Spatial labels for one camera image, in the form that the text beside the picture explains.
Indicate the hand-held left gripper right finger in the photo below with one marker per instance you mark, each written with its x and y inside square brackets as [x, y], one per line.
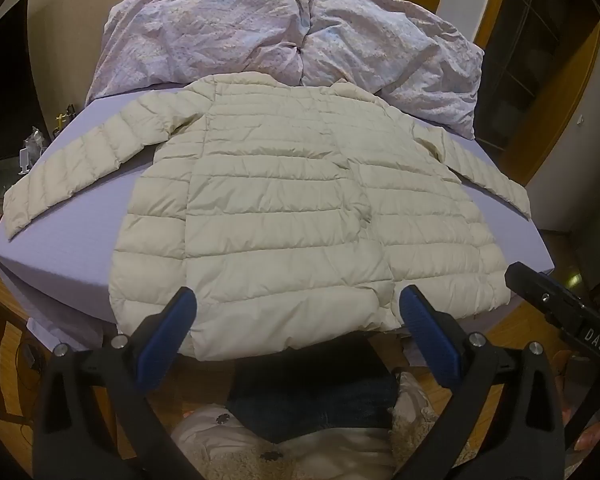
[427, 332]

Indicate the small white plastic item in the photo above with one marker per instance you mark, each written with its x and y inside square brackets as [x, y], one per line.
[26, 158]

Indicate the person's white fleece top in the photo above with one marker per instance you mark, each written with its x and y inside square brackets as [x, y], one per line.
[240, 447]

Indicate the person's blue jeans legs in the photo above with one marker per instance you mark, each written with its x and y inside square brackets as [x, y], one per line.
[312, 390]

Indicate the dark television screen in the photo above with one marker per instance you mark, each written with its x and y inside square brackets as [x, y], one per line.
[2, 90]

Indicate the cream puffer jacket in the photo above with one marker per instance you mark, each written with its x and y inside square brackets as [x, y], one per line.
[290, 210]

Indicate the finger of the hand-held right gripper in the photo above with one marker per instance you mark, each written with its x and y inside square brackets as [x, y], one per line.
[535, 287]

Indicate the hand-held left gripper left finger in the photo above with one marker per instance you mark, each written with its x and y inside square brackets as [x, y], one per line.
[166, 336]

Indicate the bed with lavender sheet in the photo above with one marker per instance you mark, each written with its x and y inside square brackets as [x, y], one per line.
[75, 240]

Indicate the dark glass door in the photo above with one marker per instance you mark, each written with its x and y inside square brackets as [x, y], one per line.
[527, 55]

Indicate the floral lavender quilt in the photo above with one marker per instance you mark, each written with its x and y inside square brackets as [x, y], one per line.
[290, 35]

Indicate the wooden door frame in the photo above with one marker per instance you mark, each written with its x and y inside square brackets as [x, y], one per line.
[550, 110]

